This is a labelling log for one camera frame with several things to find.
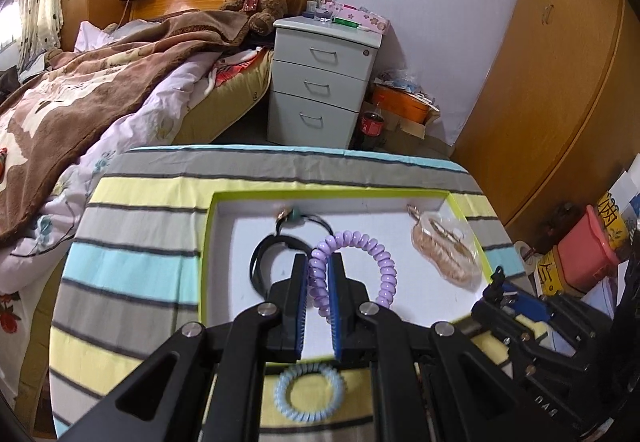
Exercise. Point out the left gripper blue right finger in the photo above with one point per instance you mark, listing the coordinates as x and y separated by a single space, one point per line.
345 295

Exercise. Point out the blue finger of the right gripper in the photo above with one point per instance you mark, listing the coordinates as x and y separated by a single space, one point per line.
501 325
501 292

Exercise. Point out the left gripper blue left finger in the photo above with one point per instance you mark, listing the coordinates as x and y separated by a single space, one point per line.
294 307

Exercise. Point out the black headband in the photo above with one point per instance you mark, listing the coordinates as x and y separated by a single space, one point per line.
266 262

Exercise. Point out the black charm hair elastic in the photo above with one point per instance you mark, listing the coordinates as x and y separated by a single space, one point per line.
294 216

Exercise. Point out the large translucent hair claw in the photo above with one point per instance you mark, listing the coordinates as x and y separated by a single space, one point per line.
448 243

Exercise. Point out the yellow tin box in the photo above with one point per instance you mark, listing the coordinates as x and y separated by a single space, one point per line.
550 274

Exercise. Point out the white paper roll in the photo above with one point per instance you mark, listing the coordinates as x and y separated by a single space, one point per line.
527 253

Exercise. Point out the pink plastic bucket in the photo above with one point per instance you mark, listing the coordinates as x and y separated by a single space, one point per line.
585 255

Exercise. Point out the striped tablecloth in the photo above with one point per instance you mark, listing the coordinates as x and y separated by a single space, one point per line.
132 276

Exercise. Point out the cola bottle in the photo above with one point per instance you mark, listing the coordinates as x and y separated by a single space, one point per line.
372 124

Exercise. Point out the large wooden wardrobe right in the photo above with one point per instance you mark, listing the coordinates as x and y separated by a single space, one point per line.
558 116

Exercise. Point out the orange storage bin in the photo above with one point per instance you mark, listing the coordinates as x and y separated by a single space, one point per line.
401 104

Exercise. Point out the grey drawer nightstand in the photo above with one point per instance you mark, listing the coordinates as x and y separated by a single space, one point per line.
319 75

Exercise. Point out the pink floral box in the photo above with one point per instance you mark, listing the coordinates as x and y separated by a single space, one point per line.
359 18

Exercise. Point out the brown fleece blanket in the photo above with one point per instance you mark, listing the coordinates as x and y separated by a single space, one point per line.
49 122

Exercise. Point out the dotted curtain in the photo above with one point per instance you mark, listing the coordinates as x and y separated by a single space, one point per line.
42 21

